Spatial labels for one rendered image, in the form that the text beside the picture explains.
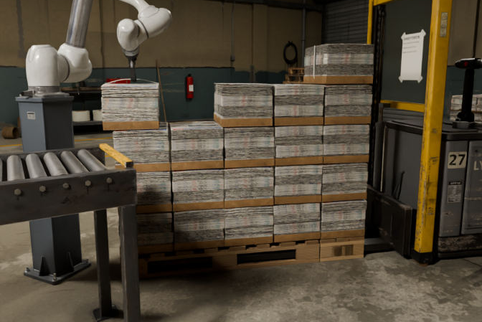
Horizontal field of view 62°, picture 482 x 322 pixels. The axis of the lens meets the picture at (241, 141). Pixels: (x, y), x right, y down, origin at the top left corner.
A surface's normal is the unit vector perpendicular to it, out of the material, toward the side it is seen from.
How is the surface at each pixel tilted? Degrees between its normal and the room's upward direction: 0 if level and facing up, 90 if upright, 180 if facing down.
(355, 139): 90
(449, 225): 90
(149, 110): 94
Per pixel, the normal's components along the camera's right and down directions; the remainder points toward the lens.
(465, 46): -0.86, 0.08
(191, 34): 0.51, 0.14
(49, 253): -0.44, 0.15
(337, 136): 0.20, 0.15
